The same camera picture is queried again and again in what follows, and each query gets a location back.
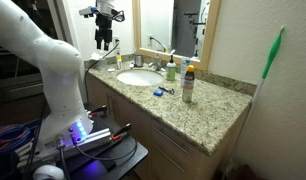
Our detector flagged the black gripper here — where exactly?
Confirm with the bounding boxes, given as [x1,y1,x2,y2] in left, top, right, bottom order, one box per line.
[94,13,114,52]

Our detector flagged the chrome sink faucet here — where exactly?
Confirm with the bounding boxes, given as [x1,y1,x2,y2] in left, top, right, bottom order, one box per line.
[148,52,167,72]

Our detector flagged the white paper packets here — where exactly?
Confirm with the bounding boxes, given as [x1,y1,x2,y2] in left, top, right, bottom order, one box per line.
[90,52,103,62]

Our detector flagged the clear plastic bottle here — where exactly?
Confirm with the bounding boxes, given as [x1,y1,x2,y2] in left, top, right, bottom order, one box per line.
[98,54,109,72]

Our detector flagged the small bottle yellow cap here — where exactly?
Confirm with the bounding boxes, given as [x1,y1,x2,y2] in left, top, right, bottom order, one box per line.
[115,54,123,70]

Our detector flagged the grey metal cup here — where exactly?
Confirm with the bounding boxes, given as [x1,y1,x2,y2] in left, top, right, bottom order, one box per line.
[133,53,145,69]

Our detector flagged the white oval sink basin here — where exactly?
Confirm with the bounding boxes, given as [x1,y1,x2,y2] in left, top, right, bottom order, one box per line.
[116,68,165,87]

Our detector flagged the black orange clamp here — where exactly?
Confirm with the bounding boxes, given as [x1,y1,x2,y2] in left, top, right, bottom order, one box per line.
[87,104,108,119]
[109,122,133,142]

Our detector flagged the green soap pump bottle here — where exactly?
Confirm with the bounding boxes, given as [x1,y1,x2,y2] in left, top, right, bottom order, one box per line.
[165,54,178,82]

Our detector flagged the blue floss box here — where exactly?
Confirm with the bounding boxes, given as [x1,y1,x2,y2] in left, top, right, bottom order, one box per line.
[152,89,165,98]

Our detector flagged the dark blue razor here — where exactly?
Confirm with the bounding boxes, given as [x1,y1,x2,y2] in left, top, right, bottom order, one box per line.
[158,85,176,96]

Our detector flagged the white standing tube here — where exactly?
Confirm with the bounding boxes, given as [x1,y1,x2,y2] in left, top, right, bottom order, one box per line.
[179,56,192,89]

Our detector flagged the spray bottle yellow cap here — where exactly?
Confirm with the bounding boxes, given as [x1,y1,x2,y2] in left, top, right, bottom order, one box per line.
[181,64,196,104]

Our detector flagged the black robot cart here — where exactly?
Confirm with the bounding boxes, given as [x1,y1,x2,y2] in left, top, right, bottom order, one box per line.
[12,105,149,180]

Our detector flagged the wooden vanity cabinet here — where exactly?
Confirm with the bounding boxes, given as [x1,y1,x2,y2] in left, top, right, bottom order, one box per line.
[86,74,251,180]

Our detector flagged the white round device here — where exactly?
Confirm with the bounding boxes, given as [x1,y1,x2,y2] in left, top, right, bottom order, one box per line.
[32,164,66,180]

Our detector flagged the white wall outlet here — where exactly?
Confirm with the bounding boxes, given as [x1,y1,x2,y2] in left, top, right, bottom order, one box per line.
[112,35,121,50]

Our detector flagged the black plug power cable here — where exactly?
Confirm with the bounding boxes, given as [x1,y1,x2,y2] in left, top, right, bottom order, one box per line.
[83,39,121,105]

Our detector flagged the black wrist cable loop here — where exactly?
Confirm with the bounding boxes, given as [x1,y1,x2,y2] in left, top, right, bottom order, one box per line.
[110,8,126,23]

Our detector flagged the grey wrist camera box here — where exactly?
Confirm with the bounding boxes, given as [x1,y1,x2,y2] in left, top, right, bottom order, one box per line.
[78,5,99,19]

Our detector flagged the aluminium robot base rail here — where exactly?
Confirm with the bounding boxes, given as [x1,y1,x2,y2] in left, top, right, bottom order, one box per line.
[15,127,115,168]

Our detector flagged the wooden framed wall mirror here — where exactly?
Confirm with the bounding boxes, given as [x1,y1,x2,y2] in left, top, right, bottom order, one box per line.
[132,0,222,71]

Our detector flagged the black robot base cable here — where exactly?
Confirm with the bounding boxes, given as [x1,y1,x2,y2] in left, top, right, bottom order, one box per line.
[70,133,139,162]
[55,134,73,180]

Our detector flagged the black hanging arm cable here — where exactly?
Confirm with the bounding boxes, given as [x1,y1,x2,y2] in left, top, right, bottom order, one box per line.
[22,99,49,180]

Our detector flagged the blue red cable coil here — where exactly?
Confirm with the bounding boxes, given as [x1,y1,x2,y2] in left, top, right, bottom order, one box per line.
[0,123,33,156]

